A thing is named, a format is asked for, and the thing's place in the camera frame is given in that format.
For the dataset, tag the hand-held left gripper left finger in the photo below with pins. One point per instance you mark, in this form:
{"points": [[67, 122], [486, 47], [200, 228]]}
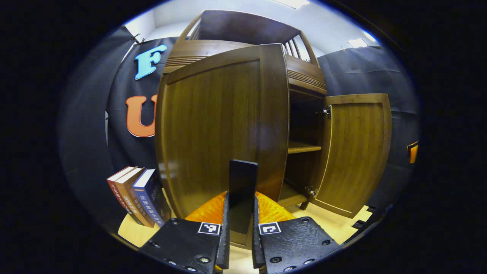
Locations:
{"points": [[190, 243]]}

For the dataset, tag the wooden cabinet door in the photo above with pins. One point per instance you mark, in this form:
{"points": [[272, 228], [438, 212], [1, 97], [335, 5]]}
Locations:
{"points": [[357, 152], [213, 129]]}

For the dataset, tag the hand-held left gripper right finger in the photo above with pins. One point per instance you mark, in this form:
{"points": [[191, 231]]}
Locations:
{"points": [[293, 243]]}

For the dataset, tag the small ceiling light panel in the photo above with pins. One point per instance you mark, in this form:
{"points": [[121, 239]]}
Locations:
{"points": [[361, 42]]}

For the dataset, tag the red book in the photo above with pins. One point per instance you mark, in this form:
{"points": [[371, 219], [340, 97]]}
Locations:
{"points": [[116, 190]]}

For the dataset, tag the brown book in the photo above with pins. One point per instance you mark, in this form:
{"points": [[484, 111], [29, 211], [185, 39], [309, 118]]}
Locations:
{"points": [[129, 194]]}

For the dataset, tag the wooden double-door shoe cabinet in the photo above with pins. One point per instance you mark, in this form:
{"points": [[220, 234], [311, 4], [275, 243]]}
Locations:
{"points": [[300, 125]]}

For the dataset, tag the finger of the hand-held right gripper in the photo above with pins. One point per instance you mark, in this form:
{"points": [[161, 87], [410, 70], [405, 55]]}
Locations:
{"points": [[413, 153]]}

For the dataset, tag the large ceiling light panel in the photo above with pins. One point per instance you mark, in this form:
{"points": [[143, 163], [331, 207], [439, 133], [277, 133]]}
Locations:
{"points": [[293, 3]]}

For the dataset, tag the black backdrop cloth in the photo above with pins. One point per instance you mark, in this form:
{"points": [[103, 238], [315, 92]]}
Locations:
{"points": [[83, 133]]}

